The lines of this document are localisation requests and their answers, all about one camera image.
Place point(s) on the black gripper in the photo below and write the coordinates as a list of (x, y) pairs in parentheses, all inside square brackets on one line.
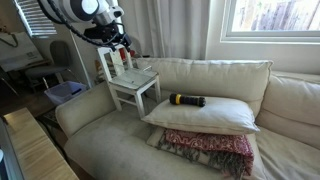
[(108, 33)]

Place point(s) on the black torch with yellow band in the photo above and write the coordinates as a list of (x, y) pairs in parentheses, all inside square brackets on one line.
[(190, 100)]

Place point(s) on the white wooden chair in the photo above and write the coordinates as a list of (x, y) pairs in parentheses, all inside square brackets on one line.
[(115, 90)]

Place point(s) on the grey office chair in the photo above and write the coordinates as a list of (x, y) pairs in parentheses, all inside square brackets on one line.
[(43, 70)]

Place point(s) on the cream pillow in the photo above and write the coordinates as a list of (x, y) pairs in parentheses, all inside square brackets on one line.
[(206, 118)]

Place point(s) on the red object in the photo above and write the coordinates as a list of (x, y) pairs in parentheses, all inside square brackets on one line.
[(124, 55)]

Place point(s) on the white metal pole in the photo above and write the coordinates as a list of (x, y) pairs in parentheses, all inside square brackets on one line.
[(80, 60)]

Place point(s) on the white curtain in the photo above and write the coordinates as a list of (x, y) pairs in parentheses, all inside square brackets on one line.
[(173, 26)]

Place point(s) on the purple plastic bin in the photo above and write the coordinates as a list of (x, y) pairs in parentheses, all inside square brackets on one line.
[(60, 93)]

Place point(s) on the white window blinds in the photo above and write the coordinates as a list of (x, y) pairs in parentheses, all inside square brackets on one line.
[(36, 23)]

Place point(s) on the wide cream sofa back cushion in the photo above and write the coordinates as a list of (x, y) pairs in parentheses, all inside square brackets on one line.
[(206, 76)]

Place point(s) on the white flat panel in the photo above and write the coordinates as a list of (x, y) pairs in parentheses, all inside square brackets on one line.
[(20, 55)]

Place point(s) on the dark patterned rug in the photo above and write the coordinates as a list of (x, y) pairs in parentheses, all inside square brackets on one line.
[(48, 118)]

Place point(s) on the cream fabric sofa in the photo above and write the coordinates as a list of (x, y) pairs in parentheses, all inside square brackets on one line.
[(110, 153)]

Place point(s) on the red patterned fringed blanket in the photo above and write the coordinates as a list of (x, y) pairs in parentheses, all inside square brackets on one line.
[(206, 141)]

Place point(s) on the light wooden coffee table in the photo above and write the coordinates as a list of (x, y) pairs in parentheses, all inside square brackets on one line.
[(36, 150)]

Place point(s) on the grey flat screen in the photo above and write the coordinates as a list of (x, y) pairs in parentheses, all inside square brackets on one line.
[(8, 160)]

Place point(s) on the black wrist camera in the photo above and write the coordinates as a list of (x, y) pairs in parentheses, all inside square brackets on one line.
[(90, 33)]

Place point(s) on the white window frame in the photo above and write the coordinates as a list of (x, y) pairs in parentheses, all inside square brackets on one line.
[(266, 35)]

